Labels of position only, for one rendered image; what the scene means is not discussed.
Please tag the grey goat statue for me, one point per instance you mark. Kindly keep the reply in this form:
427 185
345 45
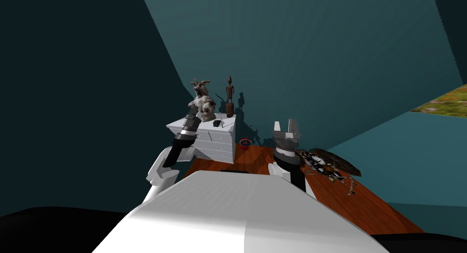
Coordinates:
203 98

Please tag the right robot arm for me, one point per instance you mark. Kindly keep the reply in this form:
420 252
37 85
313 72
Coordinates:
290 165

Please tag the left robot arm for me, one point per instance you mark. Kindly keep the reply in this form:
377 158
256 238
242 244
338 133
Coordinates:
179 147

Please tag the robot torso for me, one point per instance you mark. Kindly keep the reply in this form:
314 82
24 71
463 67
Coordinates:
233 216

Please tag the dark metal folding rack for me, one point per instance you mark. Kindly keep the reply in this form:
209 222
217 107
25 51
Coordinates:
328 165

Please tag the red round bowl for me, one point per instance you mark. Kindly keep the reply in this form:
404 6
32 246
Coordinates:
245 143

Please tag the brown wooden figure statue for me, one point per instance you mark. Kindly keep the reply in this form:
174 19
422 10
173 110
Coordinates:
229 100

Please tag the white chest of drawers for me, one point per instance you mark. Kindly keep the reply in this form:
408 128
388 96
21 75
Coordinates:
219 140

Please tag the small black object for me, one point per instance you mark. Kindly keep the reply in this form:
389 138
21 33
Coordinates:
217 123

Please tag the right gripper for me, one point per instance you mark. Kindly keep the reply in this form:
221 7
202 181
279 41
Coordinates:
287 138

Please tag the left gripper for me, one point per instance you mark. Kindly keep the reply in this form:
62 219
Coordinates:
193 111

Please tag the green flowery wall picture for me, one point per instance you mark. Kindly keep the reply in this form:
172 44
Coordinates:
447 104

